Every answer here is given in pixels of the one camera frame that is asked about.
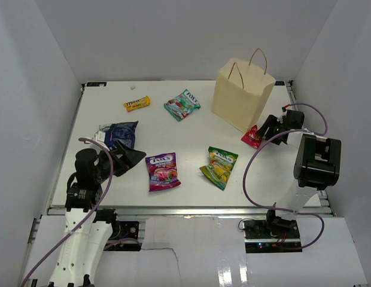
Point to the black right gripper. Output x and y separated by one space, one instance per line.
271 122

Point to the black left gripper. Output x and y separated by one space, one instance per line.
129 158

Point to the red mint candy packet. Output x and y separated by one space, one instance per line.
252 138

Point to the yellow M&M's candy packet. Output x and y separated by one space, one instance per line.
136 104

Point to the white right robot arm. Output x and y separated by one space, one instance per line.
317 167

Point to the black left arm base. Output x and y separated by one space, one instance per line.
125 237

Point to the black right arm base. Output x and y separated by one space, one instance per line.
260 239

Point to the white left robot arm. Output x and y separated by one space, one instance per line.
87 229

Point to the dark blue snack bag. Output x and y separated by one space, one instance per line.
123 132

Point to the purple Fox's candy bag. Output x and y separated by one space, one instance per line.
162 170

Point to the beige paper bag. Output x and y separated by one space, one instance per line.
241 92

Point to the green Fox's candy bag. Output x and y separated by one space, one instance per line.
219 169

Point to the teal Fox's candy bag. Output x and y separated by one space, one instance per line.
182 105

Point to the blue label sticker right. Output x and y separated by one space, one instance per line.
280 83

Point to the blue label sticker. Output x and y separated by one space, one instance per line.
280 83
96 84

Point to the blue label sticker left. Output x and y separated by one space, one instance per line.
96 84

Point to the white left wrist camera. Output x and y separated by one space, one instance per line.
97 137

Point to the aluminium table front rail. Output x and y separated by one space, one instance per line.
194 211

